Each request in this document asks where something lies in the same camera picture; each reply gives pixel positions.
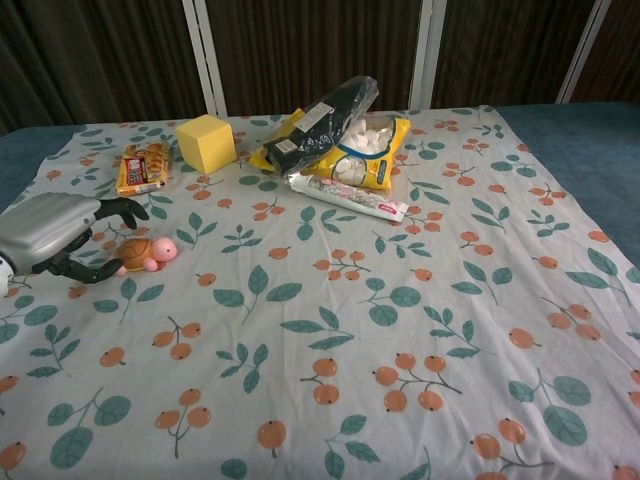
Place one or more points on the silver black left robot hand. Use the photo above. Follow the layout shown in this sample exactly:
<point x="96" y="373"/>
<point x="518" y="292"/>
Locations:
<point x="45" y="225"/>

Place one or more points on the pink brown toy turtle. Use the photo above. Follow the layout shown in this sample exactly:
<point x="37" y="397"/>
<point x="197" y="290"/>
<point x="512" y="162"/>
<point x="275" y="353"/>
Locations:
<point x="143" y="254"/>

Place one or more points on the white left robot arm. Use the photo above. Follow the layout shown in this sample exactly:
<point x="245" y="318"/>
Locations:
<point x="4" y="272"/>

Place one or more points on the yellow snack packet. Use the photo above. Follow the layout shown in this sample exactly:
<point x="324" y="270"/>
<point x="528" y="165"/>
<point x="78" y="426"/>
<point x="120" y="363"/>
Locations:
<point x="144" y="168"/>

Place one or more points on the yellow foam cube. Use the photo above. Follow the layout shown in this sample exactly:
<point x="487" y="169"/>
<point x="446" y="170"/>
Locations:
<point x="205" y="144"/>

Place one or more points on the floral fruit print tablecloth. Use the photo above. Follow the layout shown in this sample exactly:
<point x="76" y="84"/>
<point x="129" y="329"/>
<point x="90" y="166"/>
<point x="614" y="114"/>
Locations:
<point x="320" y="310"/>

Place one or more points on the black item in clear bag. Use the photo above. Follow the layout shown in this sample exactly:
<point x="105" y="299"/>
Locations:
<point x="320" y="129"/>

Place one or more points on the white toothpaste tube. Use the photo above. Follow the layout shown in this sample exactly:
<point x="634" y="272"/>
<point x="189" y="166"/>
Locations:
<point x="350" y="196"/>

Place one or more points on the yellow bag of white candies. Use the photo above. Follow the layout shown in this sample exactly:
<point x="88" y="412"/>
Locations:
<point x="364" y="154"/>

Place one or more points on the white partition frame post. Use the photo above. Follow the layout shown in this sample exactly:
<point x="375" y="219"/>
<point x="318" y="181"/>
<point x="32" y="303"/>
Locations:
<point x="425" y="52"/>
<point x="585" y="50"/>
<point x="204" y="55"/>

